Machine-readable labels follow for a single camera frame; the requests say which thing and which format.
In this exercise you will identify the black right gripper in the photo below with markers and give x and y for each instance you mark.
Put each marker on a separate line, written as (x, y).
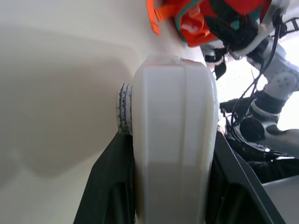
(243, 32)

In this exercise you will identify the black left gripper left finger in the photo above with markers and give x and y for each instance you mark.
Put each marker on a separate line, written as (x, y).
(105, 177)

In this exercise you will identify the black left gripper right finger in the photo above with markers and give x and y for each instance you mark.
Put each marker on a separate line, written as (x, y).
(236, 186)

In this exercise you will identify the white plastic bottle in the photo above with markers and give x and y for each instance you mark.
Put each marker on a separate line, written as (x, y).
(170, 130)

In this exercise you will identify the dark robot torso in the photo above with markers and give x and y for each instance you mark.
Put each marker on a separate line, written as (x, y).
(261, 161)

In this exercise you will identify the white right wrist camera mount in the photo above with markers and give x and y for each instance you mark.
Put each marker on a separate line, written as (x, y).
(261, 35)

